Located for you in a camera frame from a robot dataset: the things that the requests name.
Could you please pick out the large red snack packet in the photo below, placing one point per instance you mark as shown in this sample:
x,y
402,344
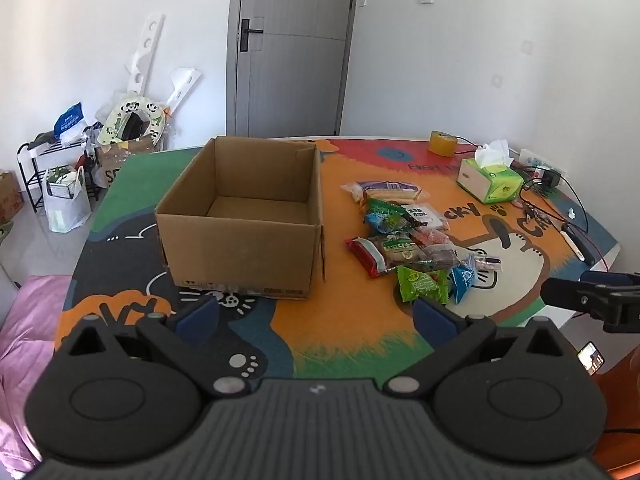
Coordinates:
x,y
380,255

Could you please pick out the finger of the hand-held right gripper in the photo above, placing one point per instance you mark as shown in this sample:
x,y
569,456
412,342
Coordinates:
x,y
602,276
565,294

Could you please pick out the green tissue box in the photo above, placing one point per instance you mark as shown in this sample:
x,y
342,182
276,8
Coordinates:
x,y
492,182

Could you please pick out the white power strip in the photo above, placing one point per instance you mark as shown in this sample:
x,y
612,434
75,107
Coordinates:
x,y
532,157

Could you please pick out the smartphone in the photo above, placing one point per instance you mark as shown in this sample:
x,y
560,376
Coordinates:
x,y
591,357

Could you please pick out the tall white perforated board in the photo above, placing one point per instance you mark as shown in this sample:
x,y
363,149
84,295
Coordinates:
x,y
142,55

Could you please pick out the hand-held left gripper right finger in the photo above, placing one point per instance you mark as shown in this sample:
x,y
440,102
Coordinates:
x,y
435,322

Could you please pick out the pink blanket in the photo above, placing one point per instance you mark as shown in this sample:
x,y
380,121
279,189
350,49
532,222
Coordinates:
x,y
25,340

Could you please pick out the blue white snack packet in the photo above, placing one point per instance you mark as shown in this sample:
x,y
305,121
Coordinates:
x,y
462,280

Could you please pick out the short white perforated board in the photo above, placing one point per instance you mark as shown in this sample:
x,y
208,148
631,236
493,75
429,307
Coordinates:
x,y
181,85

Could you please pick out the large green snack packet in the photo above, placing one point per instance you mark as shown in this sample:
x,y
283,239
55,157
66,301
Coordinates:
x,y
422,285

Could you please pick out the yellow tape roll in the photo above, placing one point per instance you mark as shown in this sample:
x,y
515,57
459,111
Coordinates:
x,y
442,145

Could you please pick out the dark brown snack packet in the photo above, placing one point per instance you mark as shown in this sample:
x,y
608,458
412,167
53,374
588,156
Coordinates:
x,y
442,256

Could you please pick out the cardboard box with clutter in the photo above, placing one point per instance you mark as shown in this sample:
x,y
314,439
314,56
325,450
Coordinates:
x,y
122,157

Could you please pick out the blue white bag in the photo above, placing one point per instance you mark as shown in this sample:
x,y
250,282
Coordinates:
x,y
69,121

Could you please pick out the black power adapter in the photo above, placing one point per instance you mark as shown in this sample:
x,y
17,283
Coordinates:
x,y
552,179

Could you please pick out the grey door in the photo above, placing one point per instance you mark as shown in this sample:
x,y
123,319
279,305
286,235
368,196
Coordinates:
x,y
295,85

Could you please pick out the purple white bread packet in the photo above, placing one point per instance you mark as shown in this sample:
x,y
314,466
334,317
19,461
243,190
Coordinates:
x,y
390,190

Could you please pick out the black shoe rack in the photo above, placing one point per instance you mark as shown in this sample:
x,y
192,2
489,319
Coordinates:
x,y
30,170

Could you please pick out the small dark snack packet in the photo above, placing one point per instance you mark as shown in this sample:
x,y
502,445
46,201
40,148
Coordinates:
x,y
487,261

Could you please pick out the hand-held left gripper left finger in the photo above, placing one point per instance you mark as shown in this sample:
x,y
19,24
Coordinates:
x,y
197,317

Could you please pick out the white plastic bag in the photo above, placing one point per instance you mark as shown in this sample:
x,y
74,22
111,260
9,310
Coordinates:
x,y
65,205

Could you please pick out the white wall socket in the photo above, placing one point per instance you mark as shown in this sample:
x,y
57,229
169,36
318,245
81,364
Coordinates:
x,y
498,80

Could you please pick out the black white snack packet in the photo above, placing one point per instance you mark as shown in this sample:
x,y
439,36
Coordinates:
x,y
422,215

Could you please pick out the white pen-shaped tool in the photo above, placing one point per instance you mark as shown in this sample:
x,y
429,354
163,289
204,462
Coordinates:
x,y
579,246

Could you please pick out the small brown cardboard box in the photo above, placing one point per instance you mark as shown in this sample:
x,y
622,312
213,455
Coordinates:
x,y
9,197

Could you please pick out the panda print toilet seat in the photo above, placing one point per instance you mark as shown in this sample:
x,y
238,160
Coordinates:
x,y
112,122

